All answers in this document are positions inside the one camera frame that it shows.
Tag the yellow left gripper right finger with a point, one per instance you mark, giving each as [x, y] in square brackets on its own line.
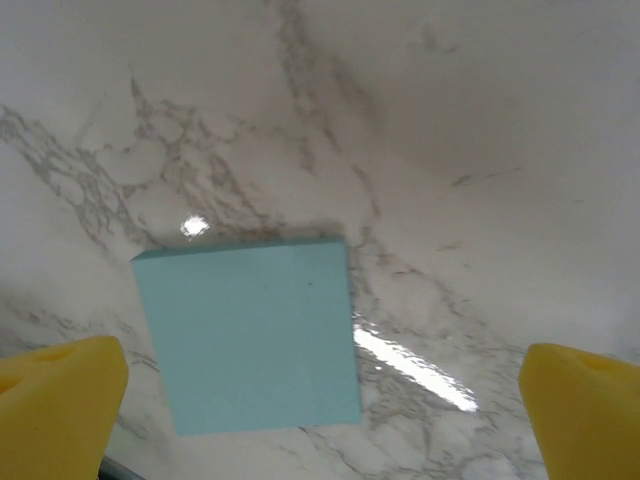
[585, 415]

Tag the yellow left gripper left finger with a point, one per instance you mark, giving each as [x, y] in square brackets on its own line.
[55, 410]

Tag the blue sticky note pad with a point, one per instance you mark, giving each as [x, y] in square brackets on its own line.
[250, 340]

